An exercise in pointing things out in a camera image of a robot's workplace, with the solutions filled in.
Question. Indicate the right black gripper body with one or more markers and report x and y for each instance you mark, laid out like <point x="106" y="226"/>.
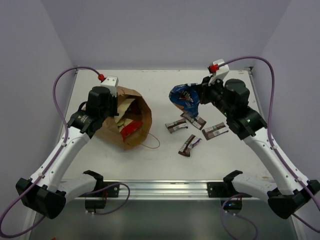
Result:
<point x="212" y="93"/>

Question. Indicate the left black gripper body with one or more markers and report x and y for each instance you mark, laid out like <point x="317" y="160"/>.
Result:
<point x="113" y="105"/>

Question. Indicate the blue snack bag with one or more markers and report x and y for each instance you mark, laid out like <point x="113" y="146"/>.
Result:
<point x="186" y="98"/>

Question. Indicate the purple brown candy wrapper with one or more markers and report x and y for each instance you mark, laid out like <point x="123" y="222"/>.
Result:
<point x="197" y="121"/>

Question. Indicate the dark chocolate bar wrapper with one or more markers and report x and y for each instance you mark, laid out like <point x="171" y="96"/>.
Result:
<point x="215" y="130"/>

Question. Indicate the red chip bag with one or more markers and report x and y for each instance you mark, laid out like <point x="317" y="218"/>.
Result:
<point x="130" y="128"/>

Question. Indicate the brown chocolate bar wrapper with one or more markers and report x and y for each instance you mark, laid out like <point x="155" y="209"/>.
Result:
<point x="176" y="125"/>

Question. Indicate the brown purple chocolate bar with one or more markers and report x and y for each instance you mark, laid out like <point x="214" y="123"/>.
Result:
<point x="188" y="145"/>

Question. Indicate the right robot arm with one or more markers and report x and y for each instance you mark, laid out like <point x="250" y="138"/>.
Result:
<point x="290" y="189"/>

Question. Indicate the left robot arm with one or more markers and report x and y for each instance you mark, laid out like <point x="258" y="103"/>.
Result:
<point x="44" y="192"/>

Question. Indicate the yellow chip bag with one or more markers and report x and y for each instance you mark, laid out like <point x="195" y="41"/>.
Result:
<point x="122" y="123"/>

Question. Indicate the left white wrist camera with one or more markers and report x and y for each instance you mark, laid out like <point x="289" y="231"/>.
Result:
<point x="111" y="82"/>

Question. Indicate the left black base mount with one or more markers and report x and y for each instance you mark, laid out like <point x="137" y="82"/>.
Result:
<point x="111" y="192"/>

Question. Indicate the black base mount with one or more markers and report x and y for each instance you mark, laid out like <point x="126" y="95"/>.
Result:
<point x="219" y="189"/>
<point x="111" y="192"/>

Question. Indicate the aluminium front rail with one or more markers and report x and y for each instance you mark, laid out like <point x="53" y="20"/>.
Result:
<point x="165" y="190"/>

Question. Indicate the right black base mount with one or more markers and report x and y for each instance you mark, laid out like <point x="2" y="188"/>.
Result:
<point x="219" y="189"/>

